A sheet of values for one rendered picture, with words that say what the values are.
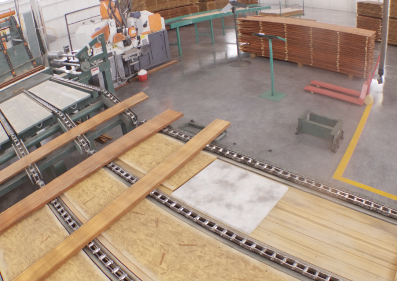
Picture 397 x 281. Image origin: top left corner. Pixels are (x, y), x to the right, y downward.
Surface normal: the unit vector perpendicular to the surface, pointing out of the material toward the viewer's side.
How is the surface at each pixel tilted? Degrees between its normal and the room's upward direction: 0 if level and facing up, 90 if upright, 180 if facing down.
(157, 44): 90
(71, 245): 0
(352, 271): 0
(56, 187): 0
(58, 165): 90
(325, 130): 90
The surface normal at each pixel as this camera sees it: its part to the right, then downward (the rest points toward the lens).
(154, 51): 0.74, 0.26
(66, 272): -0.11, -0.86
